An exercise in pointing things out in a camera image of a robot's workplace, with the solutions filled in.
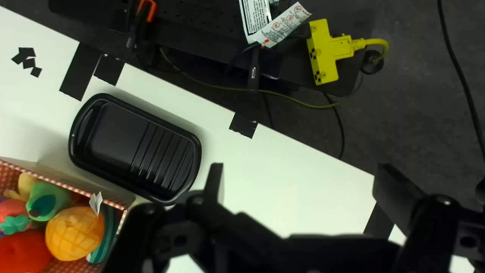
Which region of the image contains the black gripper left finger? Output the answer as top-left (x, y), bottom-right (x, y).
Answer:
top-left (171, 162), bottom-right (285, 256)

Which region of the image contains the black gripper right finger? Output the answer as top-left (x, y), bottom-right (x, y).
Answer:
top-left (371, 162), bottom-right (462, 273)

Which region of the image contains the black baking tray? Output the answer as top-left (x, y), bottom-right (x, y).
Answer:
top-left (67, 91), bottom-right (203, 206)

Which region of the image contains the white price tag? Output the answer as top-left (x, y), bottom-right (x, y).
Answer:
top-left (88, 189), bottom-right (105, 216)

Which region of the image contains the toy watermelon slice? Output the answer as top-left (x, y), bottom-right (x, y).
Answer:
top-left (86, 206), bottom-right (123, 265)

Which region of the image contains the large orange toy fruit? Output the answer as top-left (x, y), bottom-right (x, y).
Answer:
top-left (44, 204), bottom-right (106, 262)

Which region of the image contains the black equipment base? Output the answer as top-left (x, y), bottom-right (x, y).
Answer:
top-left (47, 0), bottom-right (365, 97)

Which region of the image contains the yellow black tool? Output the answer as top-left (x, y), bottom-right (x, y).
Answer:
top-left (305, 18), bottom-right (391, 86)

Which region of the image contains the white warning tag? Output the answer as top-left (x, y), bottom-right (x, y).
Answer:
top-left (238, 0), bottom-right (314, 50)

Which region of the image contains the orange clamp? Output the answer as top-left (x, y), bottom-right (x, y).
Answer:
top-left (135, 0), bottom-right (158, 24)

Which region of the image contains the yellow toy banana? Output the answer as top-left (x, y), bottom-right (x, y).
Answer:
top-left (3, 172), bottom-right (42, 201)

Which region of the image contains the red checkered cardboard box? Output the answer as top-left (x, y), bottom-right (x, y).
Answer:
top-left (0, 156), bottom-right (138, 273)

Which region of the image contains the small red toy tomato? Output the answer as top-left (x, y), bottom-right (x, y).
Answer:
top-left (0, 197), bottom-right (33, 236)

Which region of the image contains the red toy apple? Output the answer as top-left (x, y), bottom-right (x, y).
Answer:
top-left (0, 229), bottom-right (55, 273)

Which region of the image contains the thin black floor cable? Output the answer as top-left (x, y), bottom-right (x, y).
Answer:
top-left (436, 0), bottom-right (485, 150)

